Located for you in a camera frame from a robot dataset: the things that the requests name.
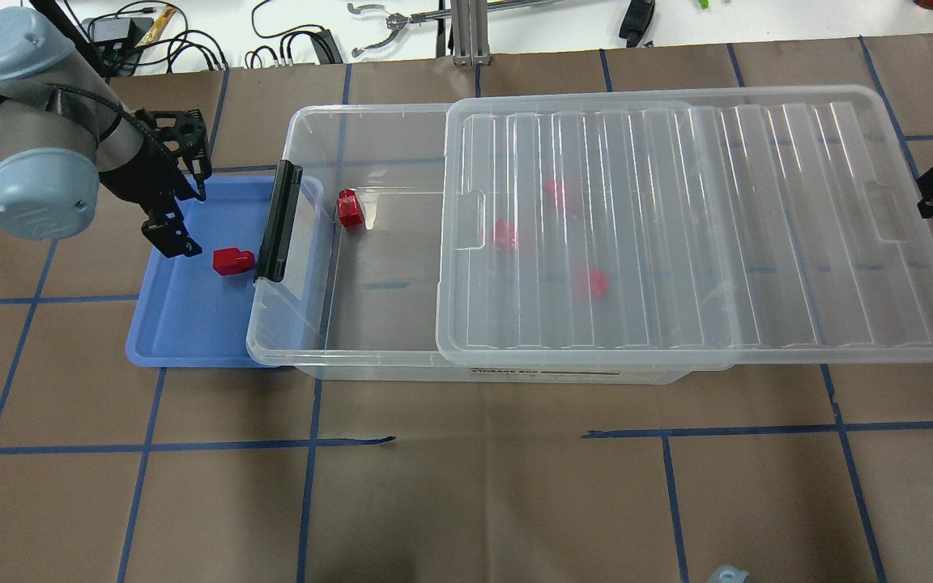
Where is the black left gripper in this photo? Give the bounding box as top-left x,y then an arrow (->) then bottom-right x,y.
107,109 -> 212,258

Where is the red block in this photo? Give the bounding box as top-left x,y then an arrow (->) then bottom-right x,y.
492,219 -> 518,253
211,247 -> 257,277
577,268 -> 612,303
542,180 -> 567,211
336,189 -> 365,230

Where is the clear plastic box lid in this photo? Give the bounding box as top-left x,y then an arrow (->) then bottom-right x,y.
436,84 -> 933,372

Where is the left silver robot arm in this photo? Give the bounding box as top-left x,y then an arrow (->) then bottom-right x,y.
0,6 -> 211,257

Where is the red block in box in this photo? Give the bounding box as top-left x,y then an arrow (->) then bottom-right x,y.
336,189 -> 365,230
577,268 -> 612,303
542,180 -> 567,211
492,219 -> 518,253

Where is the clear plastic storage box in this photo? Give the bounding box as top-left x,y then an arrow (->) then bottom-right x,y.
259,104 -> 684,385

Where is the blue plastic tray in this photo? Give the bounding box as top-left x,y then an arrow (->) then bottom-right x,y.
125,175 -> 330,370

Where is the black power adapter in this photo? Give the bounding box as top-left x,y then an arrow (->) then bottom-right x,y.
82,16 -> 152,62

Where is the brown paper table cover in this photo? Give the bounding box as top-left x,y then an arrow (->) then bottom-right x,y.
0,32 -> 933,583

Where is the aluminium frame post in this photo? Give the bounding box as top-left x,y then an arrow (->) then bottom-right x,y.
450,0 -> 490,66

